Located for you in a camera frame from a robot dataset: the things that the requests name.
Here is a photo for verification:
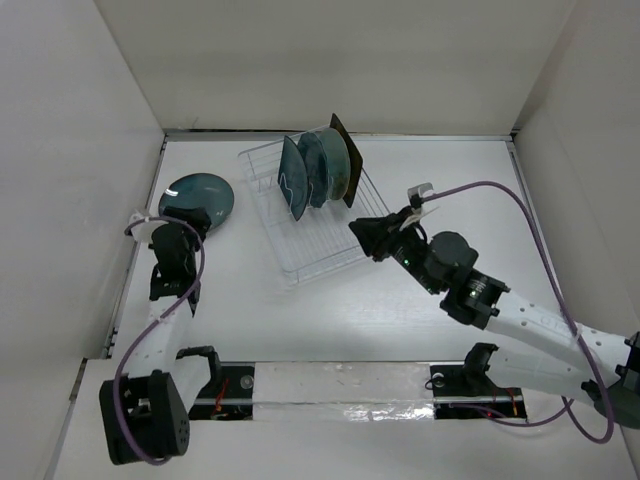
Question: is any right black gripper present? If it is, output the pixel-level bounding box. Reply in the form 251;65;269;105
349;205;441;295

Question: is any round dark teal plate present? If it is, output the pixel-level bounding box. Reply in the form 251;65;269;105
158;173;235;231

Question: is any square black amber plate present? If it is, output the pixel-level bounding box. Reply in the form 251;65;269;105
329;112;365;210

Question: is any light green floral plate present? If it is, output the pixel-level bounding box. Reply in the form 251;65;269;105
319;128;351;200

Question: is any square teal plate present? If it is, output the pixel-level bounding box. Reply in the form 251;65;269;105
277;136;309;221

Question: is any scalloped teal plate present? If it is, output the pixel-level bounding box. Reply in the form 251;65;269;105
298;132;328;208

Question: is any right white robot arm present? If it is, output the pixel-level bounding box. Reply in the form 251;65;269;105
349;214;639;429

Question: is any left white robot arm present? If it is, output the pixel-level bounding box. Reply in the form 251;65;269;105
99;207;223;466

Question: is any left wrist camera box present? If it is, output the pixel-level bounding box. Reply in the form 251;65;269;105
128;211;153;244

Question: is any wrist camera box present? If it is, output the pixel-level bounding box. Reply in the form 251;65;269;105
399;182;438;231
128;211;153;244

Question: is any white wire dish rack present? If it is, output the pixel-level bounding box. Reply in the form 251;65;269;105
238;141;390;285

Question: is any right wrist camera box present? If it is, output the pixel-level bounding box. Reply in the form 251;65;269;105
399;182;438;231

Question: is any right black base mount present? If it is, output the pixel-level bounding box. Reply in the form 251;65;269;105
424;343;527;421

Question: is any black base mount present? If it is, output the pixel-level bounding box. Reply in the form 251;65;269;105
424;343;527;421
189;363;255;421

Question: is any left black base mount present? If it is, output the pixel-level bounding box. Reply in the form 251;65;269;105
189;363;255;421

